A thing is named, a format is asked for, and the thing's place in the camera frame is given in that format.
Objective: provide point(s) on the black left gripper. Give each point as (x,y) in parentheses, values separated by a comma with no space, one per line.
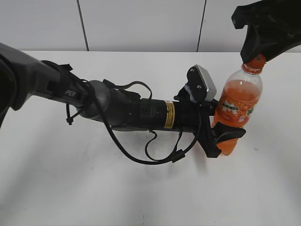
(194,118)

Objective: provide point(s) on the orange bottle cap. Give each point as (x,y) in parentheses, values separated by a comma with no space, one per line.
(256,65)

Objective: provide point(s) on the orange Mirinda soda bottle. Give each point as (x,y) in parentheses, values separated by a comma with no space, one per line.
(239,97)

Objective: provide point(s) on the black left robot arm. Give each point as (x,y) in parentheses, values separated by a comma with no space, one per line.
(22,76)

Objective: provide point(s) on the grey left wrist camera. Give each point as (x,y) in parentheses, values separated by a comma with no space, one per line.
(200,85)

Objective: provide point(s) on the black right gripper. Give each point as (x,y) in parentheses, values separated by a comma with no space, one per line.
(279,20)

